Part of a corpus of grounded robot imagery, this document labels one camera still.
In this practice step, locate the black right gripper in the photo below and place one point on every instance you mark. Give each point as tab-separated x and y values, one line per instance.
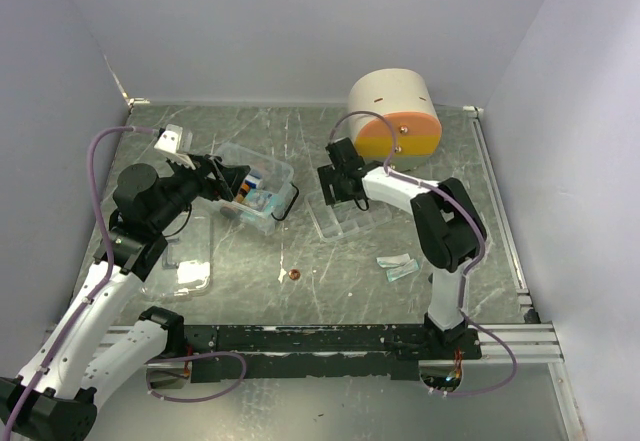
328	175

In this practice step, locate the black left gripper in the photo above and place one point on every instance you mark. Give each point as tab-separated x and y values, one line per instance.
226	181

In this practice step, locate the amber bottle orange label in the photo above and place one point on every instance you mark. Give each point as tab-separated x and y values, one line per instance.
231	209

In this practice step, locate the white blue ointment tube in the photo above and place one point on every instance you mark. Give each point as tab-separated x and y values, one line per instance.
254	180

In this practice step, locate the clear plastic storage box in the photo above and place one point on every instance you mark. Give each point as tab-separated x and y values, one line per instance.
271	192

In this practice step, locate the teal bandage packet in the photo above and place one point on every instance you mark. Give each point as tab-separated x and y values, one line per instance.
256	216

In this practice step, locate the clear compartment tray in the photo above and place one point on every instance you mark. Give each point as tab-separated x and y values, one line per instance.
344	220

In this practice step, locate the clear teal packet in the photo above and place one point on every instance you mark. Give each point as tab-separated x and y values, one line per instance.
401	271

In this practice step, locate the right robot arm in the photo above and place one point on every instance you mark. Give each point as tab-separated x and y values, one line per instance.
451	234

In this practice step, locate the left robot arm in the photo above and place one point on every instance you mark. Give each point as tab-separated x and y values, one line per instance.
57	395

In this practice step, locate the clear plastic box lid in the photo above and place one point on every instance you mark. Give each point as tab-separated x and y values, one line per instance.
189	237

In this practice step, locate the white gauze pad on lid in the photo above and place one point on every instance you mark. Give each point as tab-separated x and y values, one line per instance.
193	271

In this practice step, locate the copper coin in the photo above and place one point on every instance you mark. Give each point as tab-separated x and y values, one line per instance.
294	274

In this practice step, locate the round drawer cabinet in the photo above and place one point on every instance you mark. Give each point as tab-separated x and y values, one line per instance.
393	105

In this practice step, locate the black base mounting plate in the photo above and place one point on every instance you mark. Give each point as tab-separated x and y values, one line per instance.
319	351

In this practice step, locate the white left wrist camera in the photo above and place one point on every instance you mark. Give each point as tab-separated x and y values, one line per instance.
175	144

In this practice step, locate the aluminium frame rail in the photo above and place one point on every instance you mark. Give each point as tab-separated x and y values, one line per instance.
531	341

